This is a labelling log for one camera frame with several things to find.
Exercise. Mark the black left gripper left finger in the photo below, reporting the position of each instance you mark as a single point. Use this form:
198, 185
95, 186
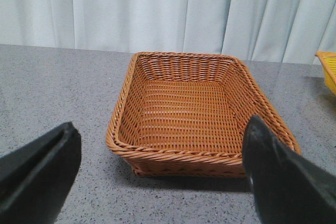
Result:
36, 178

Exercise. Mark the white curtain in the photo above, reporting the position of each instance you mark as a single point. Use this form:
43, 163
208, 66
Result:
263, 30

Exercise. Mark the brown wicker basket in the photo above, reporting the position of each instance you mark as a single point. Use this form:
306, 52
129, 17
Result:
185, 114

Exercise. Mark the yellow plastic woven basket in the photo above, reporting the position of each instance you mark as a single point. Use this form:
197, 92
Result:
327, 60

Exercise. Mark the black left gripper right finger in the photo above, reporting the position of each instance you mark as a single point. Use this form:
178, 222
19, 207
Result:
287, 187

